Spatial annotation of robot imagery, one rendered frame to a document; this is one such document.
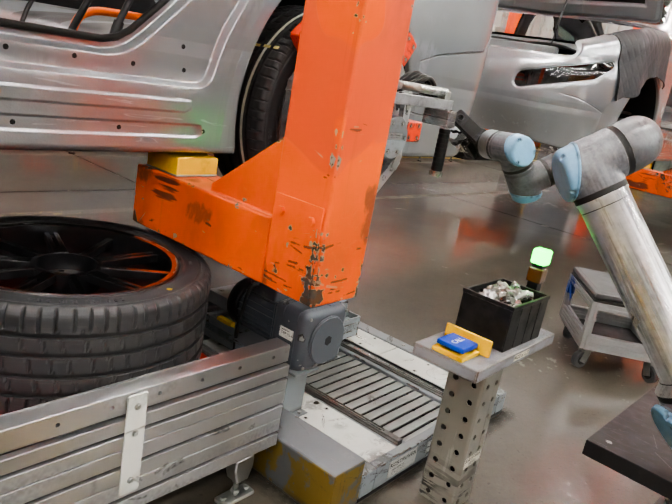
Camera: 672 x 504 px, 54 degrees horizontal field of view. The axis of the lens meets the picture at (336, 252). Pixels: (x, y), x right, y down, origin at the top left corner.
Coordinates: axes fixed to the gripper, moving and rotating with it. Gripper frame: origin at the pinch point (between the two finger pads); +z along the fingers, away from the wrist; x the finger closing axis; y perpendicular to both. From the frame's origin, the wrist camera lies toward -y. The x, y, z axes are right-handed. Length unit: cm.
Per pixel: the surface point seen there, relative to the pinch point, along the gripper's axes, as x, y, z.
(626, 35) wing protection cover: 190, 105, 123
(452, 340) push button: -60, -1, -74
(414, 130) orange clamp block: -6.6, -4.8, 8.3
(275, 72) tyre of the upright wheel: -39, -56, -10
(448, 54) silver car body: 28.6, -8.7, 27.0
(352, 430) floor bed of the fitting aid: -91, 22, -45
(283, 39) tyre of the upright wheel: -30, -60, -5
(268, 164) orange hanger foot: -63, -51, -47
